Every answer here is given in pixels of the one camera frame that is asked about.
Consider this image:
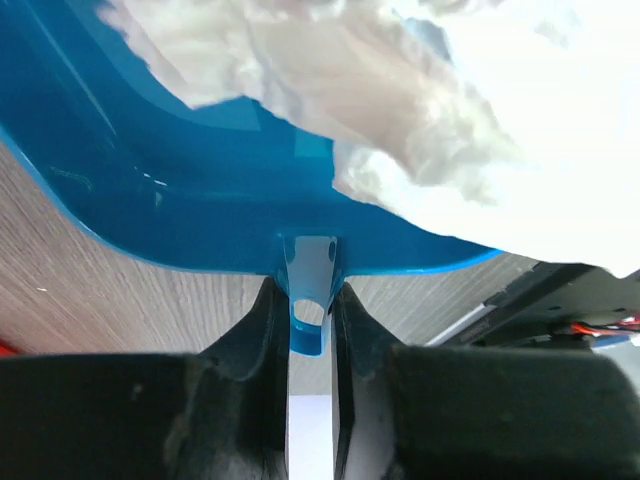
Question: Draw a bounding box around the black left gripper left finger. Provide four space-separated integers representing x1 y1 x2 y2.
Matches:
1 279 289 479

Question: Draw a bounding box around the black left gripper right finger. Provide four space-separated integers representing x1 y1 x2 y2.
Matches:
331 286 639 479

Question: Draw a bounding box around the blue plastic dustpan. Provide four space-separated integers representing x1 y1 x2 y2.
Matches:
0 0 503 360

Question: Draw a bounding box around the red plastic bin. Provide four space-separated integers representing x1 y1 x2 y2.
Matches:
0 340 19 356

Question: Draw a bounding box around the white paper scrap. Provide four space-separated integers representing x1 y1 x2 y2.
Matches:
97 1 639 278

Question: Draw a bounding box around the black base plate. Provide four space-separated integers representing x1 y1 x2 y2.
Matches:
427 263 639 349

